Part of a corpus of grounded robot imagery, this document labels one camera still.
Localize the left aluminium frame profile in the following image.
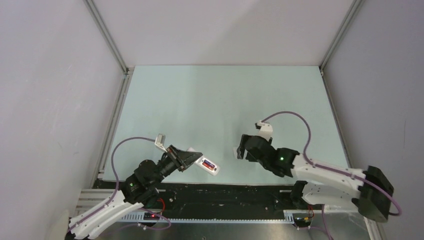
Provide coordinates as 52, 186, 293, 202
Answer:
83, 0, 134, 190

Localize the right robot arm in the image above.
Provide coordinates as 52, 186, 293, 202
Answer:
236, 134, 394, 223

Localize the white remote control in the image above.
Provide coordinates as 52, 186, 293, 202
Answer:
191, 153, 221, 176

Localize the right aluminium frame profile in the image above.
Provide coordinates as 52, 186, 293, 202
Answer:
319, 0, 385, 240

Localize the controller board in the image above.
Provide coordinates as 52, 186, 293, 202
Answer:
143, 212, 161, 221
293, 217, 313, 229

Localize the aluminium frame profile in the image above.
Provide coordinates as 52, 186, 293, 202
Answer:
319, 0, 385, 240
83, 0, 134, 190

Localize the white battery compartment cover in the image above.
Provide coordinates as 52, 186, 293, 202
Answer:
232, 147, 239, 159

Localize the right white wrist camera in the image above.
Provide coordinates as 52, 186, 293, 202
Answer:
255, 121, 273, 141

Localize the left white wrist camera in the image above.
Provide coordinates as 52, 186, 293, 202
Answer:
154, 133, 167, 153

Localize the right controller board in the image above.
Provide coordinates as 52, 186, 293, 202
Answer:
293, 217, 313, 229

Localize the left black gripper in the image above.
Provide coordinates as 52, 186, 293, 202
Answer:
150, 144, 203, 187

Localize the grey slotted cable duct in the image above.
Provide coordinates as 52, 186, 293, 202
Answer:
117, 211, 294, 224

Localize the red battery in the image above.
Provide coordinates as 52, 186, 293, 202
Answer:
202, 162, 215, 170

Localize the blue battery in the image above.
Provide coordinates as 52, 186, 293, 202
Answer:
203, 159, 216, 168

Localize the left controller board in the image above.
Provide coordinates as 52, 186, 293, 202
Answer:
143, 212, 161, 221

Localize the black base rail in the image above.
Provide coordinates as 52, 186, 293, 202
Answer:
146, 183, 308, 220

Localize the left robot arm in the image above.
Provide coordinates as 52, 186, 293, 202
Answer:
68, 143, 204, 240

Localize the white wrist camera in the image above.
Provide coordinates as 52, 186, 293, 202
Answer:
255, 121, 273, 141
154, 133, 167, 153

